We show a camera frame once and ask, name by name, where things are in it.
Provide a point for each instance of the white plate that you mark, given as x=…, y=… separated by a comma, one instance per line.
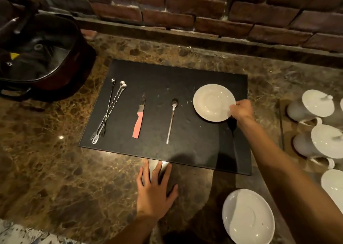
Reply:
x=333, y=188

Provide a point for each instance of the black rectangular placemat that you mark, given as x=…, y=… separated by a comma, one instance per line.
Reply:
x=187, y=134

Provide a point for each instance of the person's right forearm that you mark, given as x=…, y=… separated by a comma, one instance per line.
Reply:
x=289, y=184

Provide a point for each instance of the person's right hand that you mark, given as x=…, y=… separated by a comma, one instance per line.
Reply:
x=243, y=110

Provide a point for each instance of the twisted metal bar stirrer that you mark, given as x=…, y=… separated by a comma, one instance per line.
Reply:
x=110, y=112
x=108, y=107

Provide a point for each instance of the small white saucer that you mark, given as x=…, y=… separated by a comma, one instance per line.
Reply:
x=211, y=102

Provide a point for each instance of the person's left forearm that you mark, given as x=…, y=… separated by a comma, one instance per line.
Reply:
x=134, y=231

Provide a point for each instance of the large white saucer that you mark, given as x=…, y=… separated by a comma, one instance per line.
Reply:
x=248, y=217

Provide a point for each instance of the black open container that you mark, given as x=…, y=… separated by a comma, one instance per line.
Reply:
x=40, y=56

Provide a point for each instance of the white lidded teapot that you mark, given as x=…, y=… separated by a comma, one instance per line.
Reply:
x=312, y=105
x=321, y=142
x=341, y=105

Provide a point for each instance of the person's left middle finger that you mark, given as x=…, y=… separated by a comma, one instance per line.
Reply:
x=157, y=171

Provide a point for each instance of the person's left little finger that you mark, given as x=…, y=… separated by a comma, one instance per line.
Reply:
x=139, y=182

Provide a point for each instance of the person's right fingers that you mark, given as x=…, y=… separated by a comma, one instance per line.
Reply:
x=233, y=110

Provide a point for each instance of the long metal spoon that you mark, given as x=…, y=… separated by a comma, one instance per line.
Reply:
x=171, y=120

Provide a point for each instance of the person's left hand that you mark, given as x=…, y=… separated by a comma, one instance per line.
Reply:
x=152, y=198

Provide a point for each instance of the white patterned garment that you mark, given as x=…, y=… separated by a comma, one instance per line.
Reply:
x=29, y=233

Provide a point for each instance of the person's left thumb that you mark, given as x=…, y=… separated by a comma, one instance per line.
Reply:
x=172, y=193

